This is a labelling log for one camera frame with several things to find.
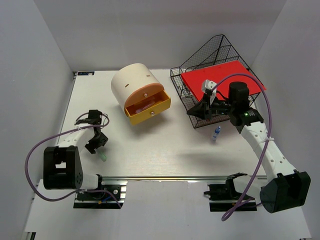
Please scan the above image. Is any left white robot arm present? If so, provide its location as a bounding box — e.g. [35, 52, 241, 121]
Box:
[43, 109, 108, 200]

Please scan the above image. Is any small blue-capped glue bottle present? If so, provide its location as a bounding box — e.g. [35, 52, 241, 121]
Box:
[211, 126, 221, 142]

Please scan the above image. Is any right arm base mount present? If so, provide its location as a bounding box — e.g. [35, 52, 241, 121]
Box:
[203, 172, 266, 212]

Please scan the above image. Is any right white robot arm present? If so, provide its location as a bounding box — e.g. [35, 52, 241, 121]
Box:
[187, 79, 311, 221]

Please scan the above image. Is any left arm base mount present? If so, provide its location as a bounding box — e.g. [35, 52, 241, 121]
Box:
[73, 176, 128, 210]

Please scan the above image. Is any blue label sticker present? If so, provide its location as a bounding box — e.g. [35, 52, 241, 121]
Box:
[77, 71, 95, 76]

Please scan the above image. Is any green highlighter pen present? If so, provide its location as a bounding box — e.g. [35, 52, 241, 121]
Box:
[98, 150, 107, 162]

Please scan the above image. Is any red paper folder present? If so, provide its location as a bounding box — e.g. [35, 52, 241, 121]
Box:
[181, 60, 261, 101]

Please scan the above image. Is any cream round drawer box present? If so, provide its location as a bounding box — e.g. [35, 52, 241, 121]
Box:
[111, 63, 171, 125]

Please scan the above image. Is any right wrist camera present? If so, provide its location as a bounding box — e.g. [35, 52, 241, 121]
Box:
[201, 79, 217, 105]

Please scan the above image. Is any black wire mesh organizer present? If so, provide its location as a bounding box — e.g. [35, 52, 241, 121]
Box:
[170, 34, 261, 129]

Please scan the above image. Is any pink highlighter pen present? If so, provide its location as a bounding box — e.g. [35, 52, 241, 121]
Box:
[134, 99, 156, 114]

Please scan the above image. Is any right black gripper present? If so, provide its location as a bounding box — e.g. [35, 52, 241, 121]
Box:
[187, 93, 235, 122]

